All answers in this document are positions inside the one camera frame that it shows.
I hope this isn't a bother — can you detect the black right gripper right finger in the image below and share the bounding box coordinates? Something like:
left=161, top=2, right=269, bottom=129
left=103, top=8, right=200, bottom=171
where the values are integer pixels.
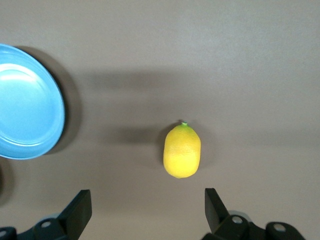
left=201, top=187, right=308, bottom=240

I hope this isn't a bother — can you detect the yellow lemon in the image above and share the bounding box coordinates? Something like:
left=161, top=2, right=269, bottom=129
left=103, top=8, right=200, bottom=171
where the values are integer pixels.
left=162, top=121, right=202, bottom=179

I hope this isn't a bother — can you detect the blue plate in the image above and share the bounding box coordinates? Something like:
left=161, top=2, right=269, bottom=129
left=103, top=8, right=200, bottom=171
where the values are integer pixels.
left=0, top=43, right=66, bottom=160

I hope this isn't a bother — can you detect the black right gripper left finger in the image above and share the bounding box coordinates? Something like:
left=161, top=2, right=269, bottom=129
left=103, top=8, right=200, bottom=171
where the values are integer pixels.
left=0, top=189, right=93, bottom=240

